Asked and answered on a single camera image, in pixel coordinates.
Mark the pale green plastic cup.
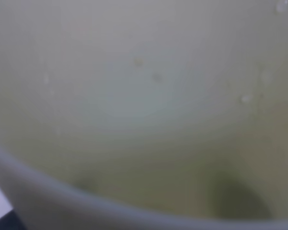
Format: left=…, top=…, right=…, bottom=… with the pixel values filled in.
left=0, top=0, right=288, bottom=230

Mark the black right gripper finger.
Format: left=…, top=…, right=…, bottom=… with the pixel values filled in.
left=0, top=210, right=26, bottom=230

